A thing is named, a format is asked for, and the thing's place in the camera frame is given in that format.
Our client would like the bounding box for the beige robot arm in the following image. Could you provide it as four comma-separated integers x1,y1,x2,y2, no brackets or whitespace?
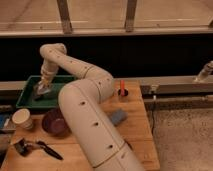
37,43,145,171

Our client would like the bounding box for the blue object at edge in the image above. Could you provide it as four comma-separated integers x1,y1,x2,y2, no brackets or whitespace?
0,115,14,131

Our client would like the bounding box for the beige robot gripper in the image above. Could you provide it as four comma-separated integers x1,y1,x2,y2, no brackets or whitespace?
37,64,58,89

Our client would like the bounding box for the black handled brush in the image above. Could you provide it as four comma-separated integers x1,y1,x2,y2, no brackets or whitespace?
13,138,63,160

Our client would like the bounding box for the paper cup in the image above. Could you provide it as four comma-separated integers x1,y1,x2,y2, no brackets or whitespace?
12,108,33,130

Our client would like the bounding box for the blue sponge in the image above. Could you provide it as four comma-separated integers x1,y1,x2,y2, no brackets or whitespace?
109,109,127,126

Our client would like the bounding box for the purple bowl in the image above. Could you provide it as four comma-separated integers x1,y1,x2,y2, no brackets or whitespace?
42,108,69,136

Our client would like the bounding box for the green plastic tray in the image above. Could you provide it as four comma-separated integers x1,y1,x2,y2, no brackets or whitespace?
16,75,75,110

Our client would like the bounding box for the dark towel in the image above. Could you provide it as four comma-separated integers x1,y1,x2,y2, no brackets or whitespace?
32,85,51,101

